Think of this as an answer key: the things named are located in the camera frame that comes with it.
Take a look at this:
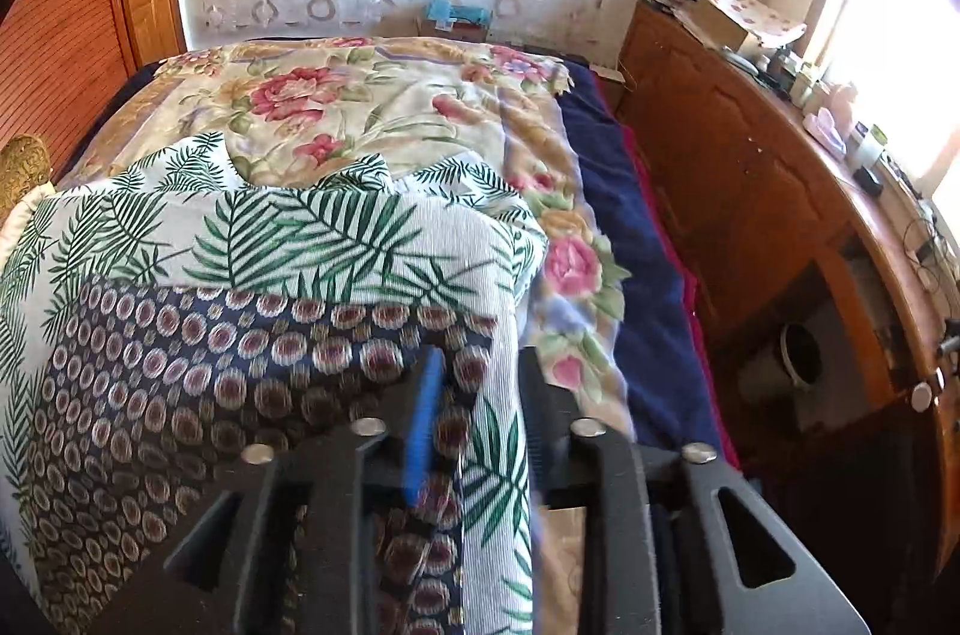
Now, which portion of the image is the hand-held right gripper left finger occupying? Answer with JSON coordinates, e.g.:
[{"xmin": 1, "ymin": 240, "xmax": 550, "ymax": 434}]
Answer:
[{"xmin": 97, "ymin": 346, "xmax": 451, "ymax": 635}]

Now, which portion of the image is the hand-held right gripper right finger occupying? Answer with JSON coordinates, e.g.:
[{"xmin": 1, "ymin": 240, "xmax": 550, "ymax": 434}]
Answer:
[{"xmin": 517, "ymin": 346, "xmax": 875, "ymax": 635}]

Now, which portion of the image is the palm leaf print cloth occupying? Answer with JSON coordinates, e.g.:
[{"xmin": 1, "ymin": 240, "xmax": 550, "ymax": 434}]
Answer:
[{"xmin": 0, "ymin": 132, "xmax": 552, "ymax": 635}]

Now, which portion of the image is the navy medallion print garment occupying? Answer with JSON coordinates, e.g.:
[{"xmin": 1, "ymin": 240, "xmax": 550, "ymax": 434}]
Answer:
[{"xmin": 22, "ymin": 275, "xmax": 500, "ymax": 635}]

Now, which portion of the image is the navy blanket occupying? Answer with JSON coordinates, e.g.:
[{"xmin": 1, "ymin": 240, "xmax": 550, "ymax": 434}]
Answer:
[{"xmin": 131, "ymin": 57, "xmax": 728, "ymax": 478}]

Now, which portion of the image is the wooden desk cabinet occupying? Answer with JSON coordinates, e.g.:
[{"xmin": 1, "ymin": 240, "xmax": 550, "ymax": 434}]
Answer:
[{"xmin": 615, "ymin": 0, "xmax": 960, "ymax": 456}]

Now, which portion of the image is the floral bed sheet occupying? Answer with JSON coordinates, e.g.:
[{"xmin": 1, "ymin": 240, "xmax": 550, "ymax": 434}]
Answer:
[{"xmin": 60, "ymin": 38, "xmax": 638, "ymax": 635}]

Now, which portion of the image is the white tissue pack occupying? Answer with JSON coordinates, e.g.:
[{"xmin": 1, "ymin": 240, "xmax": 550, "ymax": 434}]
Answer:
[{"xmin": 802, "ymin": 106, "xmax": 848, "ymax": 156}]

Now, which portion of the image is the teal box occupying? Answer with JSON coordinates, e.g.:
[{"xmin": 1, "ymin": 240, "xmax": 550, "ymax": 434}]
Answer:
[{"xmin": 424, "ymin": 0, "xmax": 492, "ymax": 25}]

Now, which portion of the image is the cardboard box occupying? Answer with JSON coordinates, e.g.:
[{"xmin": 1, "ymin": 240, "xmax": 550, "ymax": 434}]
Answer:
[{"xmin": 679, "ymin": 0, "xmax": 762, "ymax": 55}]

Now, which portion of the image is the yellow patterned pillow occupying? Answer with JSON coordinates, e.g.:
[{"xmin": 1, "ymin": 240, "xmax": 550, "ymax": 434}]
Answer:
[{"xmin": 0, "ymin": 136, "xmax": 53, "ymax": 208}]

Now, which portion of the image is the bright window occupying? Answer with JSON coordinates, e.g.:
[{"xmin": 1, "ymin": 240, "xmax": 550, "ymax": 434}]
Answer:
[{"xmin": 810, "ymin": 0, "xmax": 960, "ymax": 201}]

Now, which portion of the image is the wooden headboard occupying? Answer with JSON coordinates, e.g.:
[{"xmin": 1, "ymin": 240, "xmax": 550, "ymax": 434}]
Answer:
[{"xmin": 0, "ymin": 0, "xmax": 188, "ymax": 171}]

